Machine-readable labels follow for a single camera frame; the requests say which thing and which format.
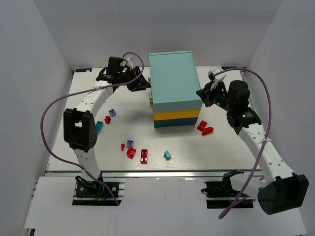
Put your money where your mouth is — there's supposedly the cyan rectangular lego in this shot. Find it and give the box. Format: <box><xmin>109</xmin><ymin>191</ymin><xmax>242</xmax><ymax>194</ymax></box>
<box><xmin>95</xmin><ymin>121</ymin><xmax>104</xmax><ymax>134</ymax></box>

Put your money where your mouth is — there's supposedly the small cyan lego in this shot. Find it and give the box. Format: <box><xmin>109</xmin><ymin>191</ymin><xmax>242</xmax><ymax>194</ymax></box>
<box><xmin>164</xmin><ymin>151</ymin><xmax>171</xmax><ymax>160</ymax></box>

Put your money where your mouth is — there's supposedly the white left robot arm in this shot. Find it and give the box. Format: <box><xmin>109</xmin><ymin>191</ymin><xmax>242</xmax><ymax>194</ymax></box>
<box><xmin>63</xmin><ymin>54</ymin><xmax>151</xmax><ymax>181</ymax></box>

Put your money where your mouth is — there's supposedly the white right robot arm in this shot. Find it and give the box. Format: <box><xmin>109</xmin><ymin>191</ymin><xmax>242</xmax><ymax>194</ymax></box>
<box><xmin>196</xmin><ymin>81</ymin><xmax>309</xmax><ymax>215</ymax></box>

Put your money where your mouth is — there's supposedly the red sloped lego right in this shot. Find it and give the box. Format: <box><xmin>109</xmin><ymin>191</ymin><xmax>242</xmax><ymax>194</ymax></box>
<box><xmin>197</xmin><ymin>120</ymin><xmax>207</xmax><ymax>131</ymax></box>

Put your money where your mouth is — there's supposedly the stacked teal yellow drawer cabinet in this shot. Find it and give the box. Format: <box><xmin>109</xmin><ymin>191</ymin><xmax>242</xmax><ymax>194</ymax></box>
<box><xmin>149</xmin><ymin>51</ymin><xmax>202</xmax><ymax>128</ymax></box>

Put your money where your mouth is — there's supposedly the blue label right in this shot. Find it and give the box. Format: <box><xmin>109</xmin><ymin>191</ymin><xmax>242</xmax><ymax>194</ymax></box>
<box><xmin>221</xmin><ymin>66</ymin><xmax>238</xmax><ymax>70</ymax></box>

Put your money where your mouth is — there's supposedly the blue label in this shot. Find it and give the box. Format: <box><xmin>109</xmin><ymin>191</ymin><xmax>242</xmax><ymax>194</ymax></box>
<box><xmin>75</xmin><ymin>68</ymin><xmax>92</xmax><ymax>73</ymax></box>
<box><xmin>221</xmin><ymin>66</ymin><xmax>238</xmax><ymax>70</ymax></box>

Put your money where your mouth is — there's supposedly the red curved lego right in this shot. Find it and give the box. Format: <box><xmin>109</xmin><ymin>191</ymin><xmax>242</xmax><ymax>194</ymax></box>
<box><xmin>201</xmin><ymin>126</ymin><xmax>214</xmax><ymax>136</ymax></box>

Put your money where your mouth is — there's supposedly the blue label left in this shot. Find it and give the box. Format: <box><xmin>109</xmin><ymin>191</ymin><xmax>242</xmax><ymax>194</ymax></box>
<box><xmin>75</xmin><ymin>68</ymin><xmax>92</xmax><ymax>73</ymax></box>

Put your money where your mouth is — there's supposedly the purple square lego upper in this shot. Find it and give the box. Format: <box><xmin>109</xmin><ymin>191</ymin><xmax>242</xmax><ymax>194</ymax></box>
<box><xmin>109</xmin><ymin>109</ymin><xmax>117</xmax><ymax>117</ymax></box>

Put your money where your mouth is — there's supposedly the purple square lego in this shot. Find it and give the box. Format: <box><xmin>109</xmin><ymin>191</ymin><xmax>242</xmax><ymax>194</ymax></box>
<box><xmin>109</xmin><ymin>109</ymin><xmax>117</xmax><ymax>117</ymax></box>
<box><xmin>126</xmin><ymin>140</ymin><xmax>134</xmax><ymax>148</ymax></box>

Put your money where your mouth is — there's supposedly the red stud lego left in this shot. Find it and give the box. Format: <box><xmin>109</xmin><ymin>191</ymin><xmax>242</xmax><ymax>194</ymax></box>
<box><xmin>104</xmin><ymin>116</ymin><xmax>111</xmax><ymax>124</ymax></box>

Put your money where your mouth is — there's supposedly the purple square lego lower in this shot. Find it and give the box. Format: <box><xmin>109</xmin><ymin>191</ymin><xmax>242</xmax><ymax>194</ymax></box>
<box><xmin>126</xmin><ymin>140</ymin><xmax>134</xmax><ymax>148</ymax></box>

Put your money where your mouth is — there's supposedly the red half-round lego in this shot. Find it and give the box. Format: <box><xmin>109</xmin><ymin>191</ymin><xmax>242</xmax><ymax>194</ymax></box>
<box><xmin>126</xmin><ymin>148</ymin><xmax>136</xmax><ymax>159</ymax></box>

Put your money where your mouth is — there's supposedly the red transparent rectangular lego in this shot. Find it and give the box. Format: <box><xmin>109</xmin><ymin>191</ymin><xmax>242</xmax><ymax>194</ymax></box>
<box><xmin>140</xmin><ymin>149</ymin><xmax>148</xmax><ymax>164</ymax></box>

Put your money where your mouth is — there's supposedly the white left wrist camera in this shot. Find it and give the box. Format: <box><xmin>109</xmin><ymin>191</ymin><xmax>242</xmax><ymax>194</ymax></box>
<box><xmin>123</xmin><ymin>55</ymin><xmax>135</xmax><ymax>72</ymax></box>

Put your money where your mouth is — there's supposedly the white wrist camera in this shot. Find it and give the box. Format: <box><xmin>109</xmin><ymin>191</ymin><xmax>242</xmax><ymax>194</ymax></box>
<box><xmin>208</xmin><ymin>66</ymin><xmax>226</xmax><ymax>91</ymax></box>
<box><xmin>123</xmin><ymin>55</ymin><xmax>135</xmax><ymax>72</ymax></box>

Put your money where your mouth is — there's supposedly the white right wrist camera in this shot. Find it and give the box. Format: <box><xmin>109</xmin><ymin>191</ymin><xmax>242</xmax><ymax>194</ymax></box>
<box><xmin>208</xmin><ymin>66</ymin><xmax>226</xmax><ymax>91</ymax></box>

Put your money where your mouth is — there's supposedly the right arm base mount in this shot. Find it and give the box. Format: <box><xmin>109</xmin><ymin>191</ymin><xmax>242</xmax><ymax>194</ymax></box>
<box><xmin>200</xmin><ymin>170</ymin><xmax>248</xmax><ymax>209</ymax></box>

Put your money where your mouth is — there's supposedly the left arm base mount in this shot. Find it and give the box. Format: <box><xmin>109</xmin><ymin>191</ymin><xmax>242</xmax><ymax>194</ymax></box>
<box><xmin>72</xmin><ymin>176</ymin><xmax>118</xmax><ymax>207</ymax></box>

